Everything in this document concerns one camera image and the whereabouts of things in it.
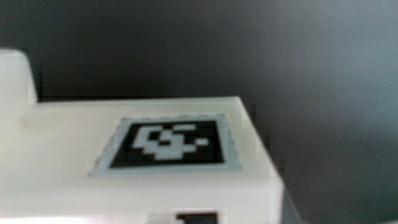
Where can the white drawer tray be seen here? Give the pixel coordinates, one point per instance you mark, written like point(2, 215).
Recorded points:
point(130, 161)

